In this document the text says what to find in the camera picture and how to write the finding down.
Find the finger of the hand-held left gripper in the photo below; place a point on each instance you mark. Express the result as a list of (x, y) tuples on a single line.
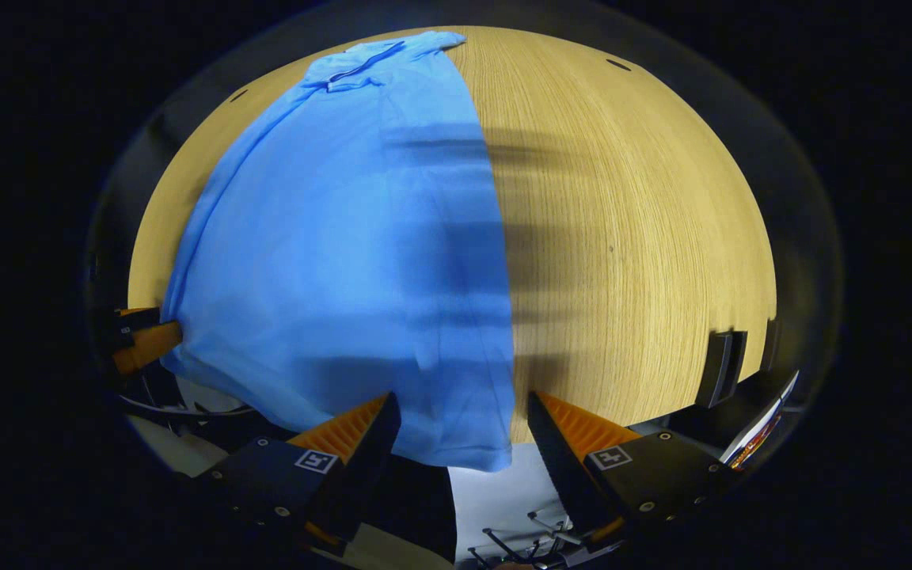
[(147, 347)]

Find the black box with printed edge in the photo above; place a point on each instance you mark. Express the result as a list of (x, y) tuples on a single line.
[(765, 419)]

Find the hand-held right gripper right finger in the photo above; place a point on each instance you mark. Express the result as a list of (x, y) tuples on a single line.
[(563, 475)]

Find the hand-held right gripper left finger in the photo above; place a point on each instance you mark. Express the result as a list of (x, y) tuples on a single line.
[(361, 475)]

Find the light blue T-shirt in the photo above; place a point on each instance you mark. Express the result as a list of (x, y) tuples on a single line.
[(345, 261)]

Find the black bracket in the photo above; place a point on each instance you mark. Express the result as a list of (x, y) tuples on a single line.
[(721, 368)]

